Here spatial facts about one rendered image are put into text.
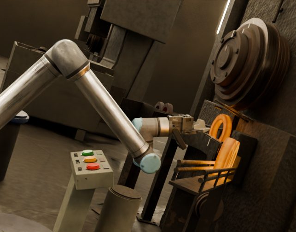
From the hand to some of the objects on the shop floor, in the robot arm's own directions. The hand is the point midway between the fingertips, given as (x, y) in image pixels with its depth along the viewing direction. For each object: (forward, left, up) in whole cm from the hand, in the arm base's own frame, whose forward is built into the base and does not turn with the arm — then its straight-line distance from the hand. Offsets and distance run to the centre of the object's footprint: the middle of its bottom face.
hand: (207, 130), depth 204 cm
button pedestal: (-65, -55, -72) cm, 111 cm away
